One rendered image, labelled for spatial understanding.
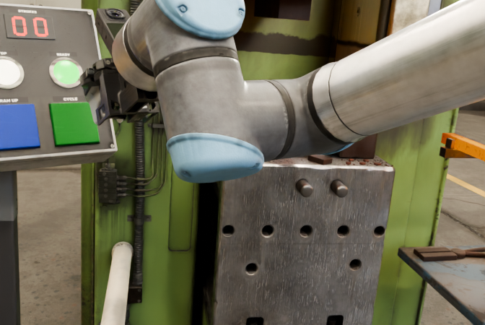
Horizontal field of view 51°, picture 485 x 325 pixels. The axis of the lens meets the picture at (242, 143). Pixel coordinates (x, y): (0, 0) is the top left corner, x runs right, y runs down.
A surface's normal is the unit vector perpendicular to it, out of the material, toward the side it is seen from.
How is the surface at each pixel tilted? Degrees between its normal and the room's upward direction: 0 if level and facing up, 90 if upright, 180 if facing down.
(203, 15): 56
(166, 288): 90
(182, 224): 90
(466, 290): 0
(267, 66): 90
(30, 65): 60
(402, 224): 90
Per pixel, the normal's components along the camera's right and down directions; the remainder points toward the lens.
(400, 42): -0.79, -0.44
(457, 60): -0.69, 0.41
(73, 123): 0.52, -0.28
